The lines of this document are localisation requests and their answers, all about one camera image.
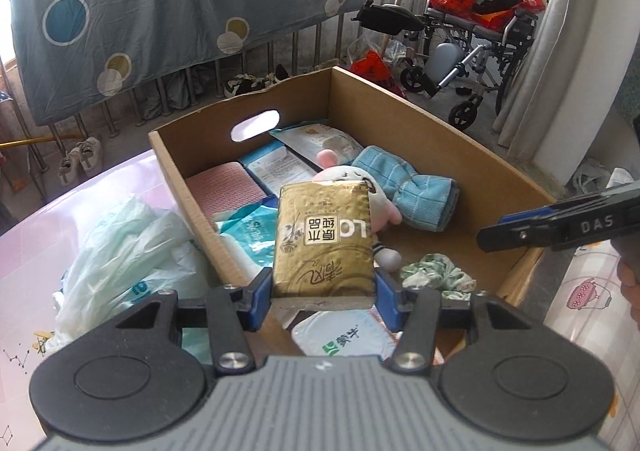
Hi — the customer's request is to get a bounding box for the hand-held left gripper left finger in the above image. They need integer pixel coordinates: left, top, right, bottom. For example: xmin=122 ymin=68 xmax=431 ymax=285
xmin=116 ymin=267 xmax=273 ymax=376

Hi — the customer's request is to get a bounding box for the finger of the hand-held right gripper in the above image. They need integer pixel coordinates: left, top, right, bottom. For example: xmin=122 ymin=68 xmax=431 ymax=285
xmin=499 ymin=204 xmax=556 ymax=226
xmin=476 ymin=218 xmax=556 ymax=253

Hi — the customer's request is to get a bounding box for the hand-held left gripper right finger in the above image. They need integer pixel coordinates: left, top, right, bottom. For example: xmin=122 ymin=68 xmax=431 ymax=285
xmin=374 ymin=267 xmax=546 ymax=376

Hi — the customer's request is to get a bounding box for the green patterned scrunchie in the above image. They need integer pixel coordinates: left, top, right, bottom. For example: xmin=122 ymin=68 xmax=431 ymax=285
xmin=400 ymin=253 xmax=478 ymax=302

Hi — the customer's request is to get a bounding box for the white yogurt cup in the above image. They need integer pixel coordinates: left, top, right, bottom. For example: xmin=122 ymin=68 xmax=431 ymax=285
xmin=291 ymin=308 xmax=406 ymax=359

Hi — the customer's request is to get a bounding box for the teal white tissue pack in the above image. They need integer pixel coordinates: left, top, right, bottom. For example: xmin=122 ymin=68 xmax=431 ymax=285
xmin=212 ymin=204 xmax=281 ymax=292

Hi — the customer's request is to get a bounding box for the gold tissue pack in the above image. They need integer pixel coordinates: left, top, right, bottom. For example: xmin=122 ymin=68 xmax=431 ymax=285
xmin=271 ymin=181 xmax=378 ymax=313

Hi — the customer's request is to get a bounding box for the teal checked towel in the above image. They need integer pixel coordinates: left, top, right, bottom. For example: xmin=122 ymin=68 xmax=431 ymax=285
xmin=350 ymin=145 xmax=461 ymax=233

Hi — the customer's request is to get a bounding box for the blue carton with white label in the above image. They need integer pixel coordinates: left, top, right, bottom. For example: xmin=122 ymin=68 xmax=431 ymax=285
xmin=239 ymin=146 xmax=321 ymax=197

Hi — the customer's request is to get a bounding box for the pink white plush toy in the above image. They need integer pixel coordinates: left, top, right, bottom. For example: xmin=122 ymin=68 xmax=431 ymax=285
xmin=312 ymin=148 xmax=403 ymax=272

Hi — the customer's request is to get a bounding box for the brown cardboard box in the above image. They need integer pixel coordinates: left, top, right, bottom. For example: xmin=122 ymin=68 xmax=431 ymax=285
xmin=149 ymin=65 xmax=558 ymax=367

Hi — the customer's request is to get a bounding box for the white foil pouch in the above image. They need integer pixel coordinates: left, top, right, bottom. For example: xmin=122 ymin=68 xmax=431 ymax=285
xmin=270 ymin=121 xmax=363 ymax=167

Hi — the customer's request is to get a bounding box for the person's right hand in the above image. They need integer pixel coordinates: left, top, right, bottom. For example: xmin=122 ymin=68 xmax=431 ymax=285
xmin=619 ymin=257 xmax=640 ymax=288

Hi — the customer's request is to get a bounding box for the red patterned cloth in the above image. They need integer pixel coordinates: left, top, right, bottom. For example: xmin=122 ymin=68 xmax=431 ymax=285
xmin=184 ymin=162 xmax=266 ymax=217

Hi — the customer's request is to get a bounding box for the white plastic bag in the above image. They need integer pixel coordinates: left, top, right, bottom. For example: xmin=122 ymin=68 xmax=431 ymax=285
xmin=50 ymin=194 xmax=216 ymax=357

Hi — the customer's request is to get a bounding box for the white curtain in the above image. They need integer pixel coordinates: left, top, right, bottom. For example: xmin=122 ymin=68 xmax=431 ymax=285
xmin=495 ymin=0 xmax=623 ymax=167

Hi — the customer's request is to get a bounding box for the flat red plastic bag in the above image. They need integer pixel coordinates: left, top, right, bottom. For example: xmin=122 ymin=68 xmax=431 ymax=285
xmin=472 ymin=0 xmax=547 ymax=29

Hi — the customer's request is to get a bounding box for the crumpled red plastic bag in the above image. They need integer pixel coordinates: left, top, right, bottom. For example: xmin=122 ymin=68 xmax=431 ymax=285
xmin=350 ymin=50 xmax=408 ymax=99

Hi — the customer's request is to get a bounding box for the clear plastic bag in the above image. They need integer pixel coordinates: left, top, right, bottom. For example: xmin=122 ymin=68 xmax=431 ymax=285
xmin=347 ymin=36 xmax=418 ymax=64

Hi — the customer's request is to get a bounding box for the black and white sneaker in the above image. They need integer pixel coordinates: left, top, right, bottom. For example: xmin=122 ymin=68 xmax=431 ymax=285
xmin=262 ymin=64 xmax=293 ymax=87
xmin=223 ymin=74 xmax=266 ymax=98

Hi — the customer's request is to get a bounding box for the grey hanging cloth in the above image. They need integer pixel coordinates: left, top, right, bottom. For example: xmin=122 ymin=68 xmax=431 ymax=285
xmin=132 ymin=66 xmax=201 ymax=122

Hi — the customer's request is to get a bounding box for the black padded seat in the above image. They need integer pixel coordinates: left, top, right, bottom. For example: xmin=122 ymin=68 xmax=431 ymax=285
xmin=352 ymin=0 xmax=426 ymax=34

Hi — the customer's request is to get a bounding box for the metal railing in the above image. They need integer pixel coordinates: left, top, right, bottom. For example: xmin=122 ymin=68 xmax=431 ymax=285
xmin=0 ymin=0 xmax=431 ymax=172

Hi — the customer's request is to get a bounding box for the yellow pole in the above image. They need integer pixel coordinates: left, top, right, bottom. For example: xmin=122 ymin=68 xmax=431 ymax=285
xmin=0 ymin=131 xmax=83 ymax=149

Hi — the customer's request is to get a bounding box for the blue blanket with circles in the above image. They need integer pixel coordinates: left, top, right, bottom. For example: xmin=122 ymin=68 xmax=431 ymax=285
xmin=7 ymin=0 xmax=366 ymax=127

